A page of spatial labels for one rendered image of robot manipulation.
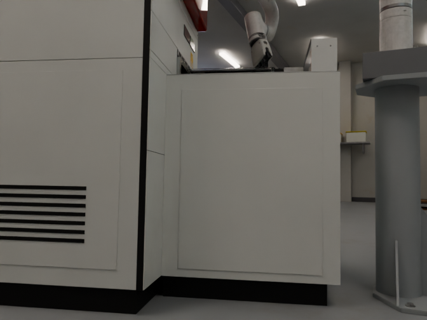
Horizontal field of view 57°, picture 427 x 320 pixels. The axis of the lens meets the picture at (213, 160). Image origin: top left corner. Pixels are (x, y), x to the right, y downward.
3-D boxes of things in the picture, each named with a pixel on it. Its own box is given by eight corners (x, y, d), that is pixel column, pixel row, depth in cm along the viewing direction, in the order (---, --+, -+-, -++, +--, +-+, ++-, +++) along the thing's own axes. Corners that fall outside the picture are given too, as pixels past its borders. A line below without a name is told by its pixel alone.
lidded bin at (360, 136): (366, 143, 1025) (366, 133, 1027) (366, 141, 988) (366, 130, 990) (347, 143, 1045) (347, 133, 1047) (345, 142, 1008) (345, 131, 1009)
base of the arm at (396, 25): (417, 63, 162) (417, 18, 163) (428, 49, 144) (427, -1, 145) (368, 66, 168) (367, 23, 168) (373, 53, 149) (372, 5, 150)
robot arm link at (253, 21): (258, 47, 189) (244, 40, 183) (253, 25, 194) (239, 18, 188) (271, 37, 184) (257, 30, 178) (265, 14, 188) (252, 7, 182)
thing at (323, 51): (311, 75, 145) (311, 38, 145) (299, 105, 199) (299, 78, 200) (337, 75, 143) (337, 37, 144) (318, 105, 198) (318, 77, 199)
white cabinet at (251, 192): (160, 299, 141) (166, 75, 146) (204, 253, 236) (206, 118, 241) (345, 310, 132) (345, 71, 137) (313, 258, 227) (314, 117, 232)
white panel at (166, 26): (142, 57, 127) (146, -62, 129) (191, 106, 207) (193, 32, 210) (152, 56, 126) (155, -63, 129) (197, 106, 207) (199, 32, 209)
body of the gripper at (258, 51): (271, 36, 180) (275, 56, 176) (258, 50, 188) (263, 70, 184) (257, 33, 177) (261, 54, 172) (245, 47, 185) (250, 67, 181)
